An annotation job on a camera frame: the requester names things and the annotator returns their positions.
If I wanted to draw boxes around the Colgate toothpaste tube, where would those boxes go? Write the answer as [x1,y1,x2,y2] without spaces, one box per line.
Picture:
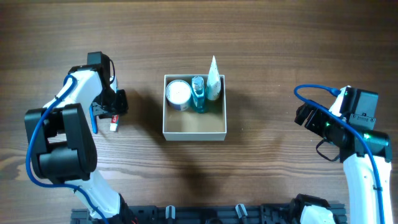
[109,114,119,132]

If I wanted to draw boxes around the cotton swab jar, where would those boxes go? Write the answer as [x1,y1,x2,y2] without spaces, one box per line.
[165,80,192,111]

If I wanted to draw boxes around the blue mouthwash bottle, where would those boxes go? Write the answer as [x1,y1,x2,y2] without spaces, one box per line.
[191,76,205,113]

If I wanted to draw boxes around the white lotion tube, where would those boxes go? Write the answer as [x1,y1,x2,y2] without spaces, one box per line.
[206,56,221,101]

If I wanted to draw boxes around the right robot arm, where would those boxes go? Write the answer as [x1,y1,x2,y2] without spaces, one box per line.
[294,84,393,223]

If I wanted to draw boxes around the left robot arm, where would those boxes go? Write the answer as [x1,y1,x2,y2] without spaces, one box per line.
[24,52,137,223]

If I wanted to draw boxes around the blue disposable razor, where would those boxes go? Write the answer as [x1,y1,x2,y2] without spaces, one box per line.
[89,106,98,134]

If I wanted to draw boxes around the white cardboard box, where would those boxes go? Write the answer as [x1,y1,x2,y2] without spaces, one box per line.
[162,75,228,141]

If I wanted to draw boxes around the right blue cable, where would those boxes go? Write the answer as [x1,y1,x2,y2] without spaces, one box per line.
[293,84,386,224]

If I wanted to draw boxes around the blue cable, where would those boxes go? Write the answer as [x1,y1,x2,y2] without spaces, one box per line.
[24,73,109,224]
[293,84,386,224]

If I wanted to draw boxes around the left blue cable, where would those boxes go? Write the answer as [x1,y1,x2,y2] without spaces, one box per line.
[24,73,109,224]

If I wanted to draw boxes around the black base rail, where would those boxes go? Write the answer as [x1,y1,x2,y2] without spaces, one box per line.
[70,203,348,224]

